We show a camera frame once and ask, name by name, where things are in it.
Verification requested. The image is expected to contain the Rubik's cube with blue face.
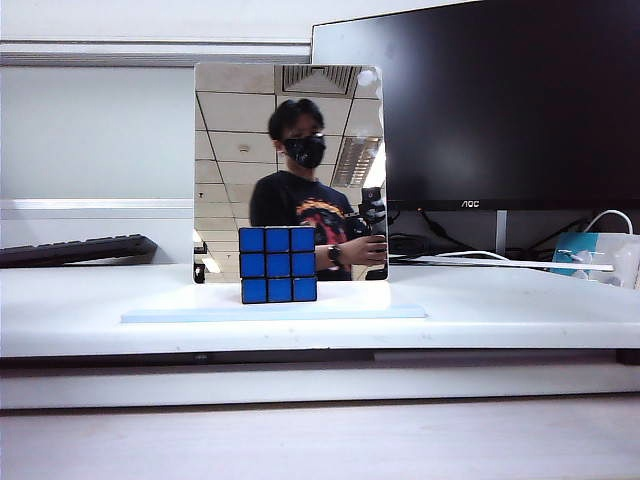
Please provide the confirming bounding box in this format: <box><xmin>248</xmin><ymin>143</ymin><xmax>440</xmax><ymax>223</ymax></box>
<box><xmin>238</xmin><ymin>225</ymin><xmax>319</xmax><ymax>306</ymax></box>

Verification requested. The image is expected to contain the square frameless mirror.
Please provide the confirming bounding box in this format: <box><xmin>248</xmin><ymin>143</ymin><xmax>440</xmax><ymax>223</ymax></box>
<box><xmin>192</xmin><ymin>62</ymin><xmax>391</xmax><ymax>286</ymax></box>

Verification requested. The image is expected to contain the light blue flat base board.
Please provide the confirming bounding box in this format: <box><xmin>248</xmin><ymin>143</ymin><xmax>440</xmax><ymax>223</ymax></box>
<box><xmin>119</xmin><ymin>282</ymin><xmax>431</xmax><ymax>324</ymax></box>

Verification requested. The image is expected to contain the long white flat strip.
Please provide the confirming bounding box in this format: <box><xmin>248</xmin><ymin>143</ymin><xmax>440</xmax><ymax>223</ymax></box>
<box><xmin>389</xmin><ymin>254</ymin><xmax>615</xmax><ymax>273</ymax></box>

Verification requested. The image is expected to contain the black AOC computer monitor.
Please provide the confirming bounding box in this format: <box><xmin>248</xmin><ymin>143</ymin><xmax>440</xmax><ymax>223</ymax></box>
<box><xmin>310</xmin><ymin>0</ymin><xmax>640</xmax><ymax>212</ymax></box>

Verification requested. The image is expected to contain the black computer keyboard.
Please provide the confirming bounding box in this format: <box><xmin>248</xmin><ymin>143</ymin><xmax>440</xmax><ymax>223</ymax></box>
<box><xmin>0</xmin><ymin>233</ymin><xmax>159</xmax><ymax>270</ymax></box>

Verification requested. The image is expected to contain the teal cardboard box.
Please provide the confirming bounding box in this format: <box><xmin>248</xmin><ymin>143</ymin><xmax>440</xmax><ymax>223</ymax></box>
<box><xmin>548</xmin><ymin>231</ymin><xmax>600</xmax><ymax>276</ymax></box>

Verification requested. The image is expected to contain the translucent white plastic box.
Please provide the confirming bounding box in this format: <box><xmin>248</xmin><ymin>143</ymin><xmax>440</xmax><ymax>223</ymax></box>
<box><xmin>574</xmin><ymin>233</ymin><xmax>640</xmax><ymax>291</ymax></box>

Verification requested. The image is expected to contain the black cable bundle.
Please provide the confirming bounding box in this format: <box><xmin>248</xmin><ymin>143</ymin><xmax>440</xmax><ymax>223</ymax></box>
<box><xmin>388</xmin><ymin>208</ymin><xmax>496</xmax><ymax>257</ymax></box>

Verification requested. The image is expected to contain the silver monitor stand post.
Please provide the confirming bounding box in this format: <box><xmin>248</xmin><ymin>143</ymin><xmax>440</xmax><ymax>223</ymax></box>
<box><xmin>495</xmin><ymin>209</ymin><xmax>509</xmax><ymax>256</ymax></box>

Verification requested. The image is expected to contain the white partition rail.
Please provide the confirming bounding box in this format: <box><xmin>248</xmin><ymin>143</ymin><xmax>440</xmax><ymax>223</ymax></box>
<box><xmin>0</xmin><ymin>198</ymin><xmax>196</xmax><ymax>222</ymax></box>

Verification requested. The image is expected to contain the grey aluminium partition rail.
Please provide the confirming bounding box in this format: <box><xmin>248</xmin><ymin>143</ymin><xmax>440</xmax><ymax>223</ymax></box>
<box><xmin>0</xmin><ymin>39</ymin><xmax>312</xmax><ymax>68</ymax></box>

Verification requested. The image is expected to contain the white looped cable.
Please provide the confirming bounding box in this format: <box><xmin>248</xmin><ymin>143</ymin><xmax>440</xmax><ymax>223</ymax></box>
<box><xmin>583</xmin><ymin>209</ymin><xmax>635</xmax><ymax>237</ymax></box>

